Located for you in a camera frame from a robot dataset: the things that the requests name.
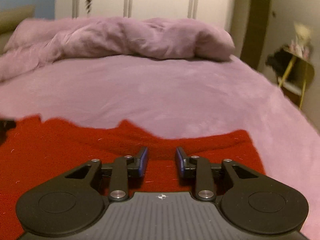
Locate red knit sweater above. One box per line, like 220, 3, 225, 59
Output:
1, 116, 265, 239

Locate purple fluffy duvet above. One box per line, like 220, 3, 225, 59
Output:
1, 17, 235, 81

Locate grey upholstered headboard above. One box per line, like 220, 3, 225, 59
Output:
0, 5, 35, 54

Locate purple bed sheet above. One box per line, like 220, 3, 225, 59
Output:
1, 55, 319, 239

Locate yellow leg side table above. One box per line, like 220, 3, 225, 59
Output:
277, 48, 315, 111

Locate black garment on bin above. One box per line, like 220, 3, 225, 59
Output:
265, 49, 290, 76

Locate dark charm on wardrobe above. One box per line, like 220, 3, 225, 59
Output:
85, 0, 93, 17

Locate pink cups on table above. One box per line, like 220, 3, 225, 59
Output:
290, 41, 310, 59

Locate cream flower bouquet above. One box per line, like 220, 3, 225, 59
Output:
293, 22, 312, 46

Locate dark wooden door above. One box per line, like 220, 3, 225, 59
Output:
240, 0, 271, 70

